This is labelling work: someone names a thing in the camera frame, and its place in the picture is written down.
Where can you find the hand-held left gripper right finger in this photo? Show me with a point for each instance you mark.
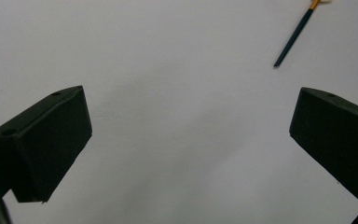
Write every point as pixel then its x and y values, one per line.
pixel 338 140

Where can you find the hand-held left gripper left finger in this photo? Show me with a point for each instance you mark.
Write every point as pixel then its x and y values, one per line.
pixel 46 146

